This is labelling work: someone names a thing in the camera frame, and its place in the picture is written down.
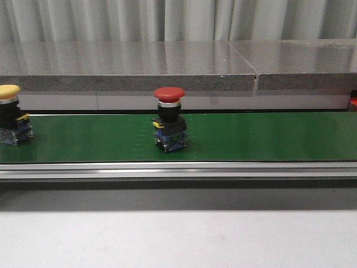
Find aluminium conveyor frame rail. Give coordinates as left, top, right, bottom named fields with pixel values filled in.
left=1, top=161, right=356, bottom=190

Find red plastic tray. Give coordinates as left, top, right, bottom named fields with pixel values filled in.
left=348, top=97, right=357, bottom=112

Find white base panel under slab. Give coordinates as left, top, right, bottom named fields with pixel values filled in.
left=18, top=90, right=351, bottom=111

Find grey stone slab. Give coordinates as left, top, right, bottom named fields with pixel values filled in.
left=229, top=39, right=356, bottom=94
left=1, top=41, right=255, bottom=92

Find grey stone slab right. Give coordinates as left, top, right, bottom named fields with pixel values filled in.
left=229, top=39, right=356, bottom=94

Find green conveyor belt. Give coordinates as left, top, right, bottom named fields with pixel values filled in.
left=1, top=112, right=356, bottom=164

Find grey stone slab left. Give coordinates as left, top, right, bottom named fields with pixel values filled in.
left=1, top=41, right=255, bottom=92

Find white curtain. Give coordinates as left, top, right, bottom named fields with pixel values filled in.
left=1, top=1, right=356, bottom=42

